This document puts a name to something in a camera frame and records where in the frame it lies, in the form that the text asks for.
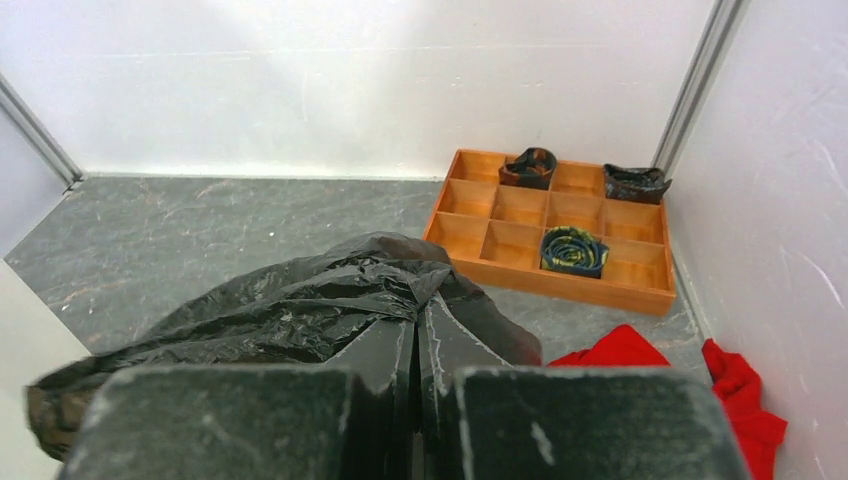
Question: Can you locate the white trash bin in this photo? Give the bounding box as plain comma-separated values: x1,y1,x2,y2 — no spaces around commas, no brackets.
1,263,89,480

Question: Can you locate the right aluminium corner post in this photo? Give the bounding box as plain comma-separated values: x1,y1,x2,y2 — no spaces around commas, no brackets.
651,0,750,178

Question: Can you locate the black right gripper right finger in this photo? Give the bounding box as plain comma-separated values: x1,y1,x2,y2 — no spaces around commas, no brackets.
418,297,749,479

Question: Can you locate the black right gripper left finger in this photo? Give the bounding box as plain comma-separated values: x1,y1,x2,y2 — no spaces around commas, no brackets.
60,322,416,479

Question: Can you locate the left aluminium corner post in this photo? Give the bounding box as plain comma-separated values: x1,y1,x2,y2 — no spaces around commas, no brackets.
1,75,85,191

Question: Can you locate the dark grey rolled tie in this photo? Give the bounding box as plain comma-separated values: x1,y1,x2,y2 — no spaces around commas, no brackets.
602,163,673,205

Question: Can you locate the red cloth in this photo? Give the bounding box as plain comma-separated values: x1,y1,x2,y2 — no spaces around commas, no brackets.
548,325,788,480

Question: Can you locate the black trash bag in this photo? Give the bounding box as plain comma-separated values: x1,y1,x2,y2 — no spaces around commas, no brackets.
25,232,542,461

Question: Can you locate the blue yellow rolled tie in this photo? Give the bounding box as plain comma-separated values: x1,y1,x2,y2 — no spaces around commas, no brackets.
540,226,610,279

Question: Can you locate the wooden compartment tray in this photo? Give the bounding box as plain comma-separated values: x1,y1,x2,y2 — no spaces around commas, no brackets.
423,149,677,316

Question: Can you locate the orange black rolled tie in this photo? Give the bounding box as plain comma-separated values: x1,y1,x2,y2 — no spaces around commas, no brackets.
498,147,558,190

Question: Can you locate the aluminium corner post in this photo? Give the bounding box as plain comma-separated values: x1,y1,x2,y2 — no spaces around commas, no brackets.
651,0,750,178
1,75,85,191

